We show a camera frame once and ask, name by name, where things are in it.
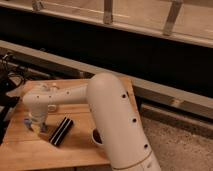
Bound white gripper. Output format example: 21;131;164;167
23;113;47;132

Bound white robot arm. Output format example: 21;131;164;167
23;73;162;171

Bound white plastic bottle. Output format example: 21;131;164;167
48;104;57;112

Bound black striped box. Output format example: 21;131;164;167
49;117;74;147

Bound wooden table board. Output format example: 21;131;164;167
0;77;145;171

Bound white paper cup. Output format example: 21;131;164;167
92;129;103;146

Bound black cables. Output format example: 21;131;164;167
0;52;27;98

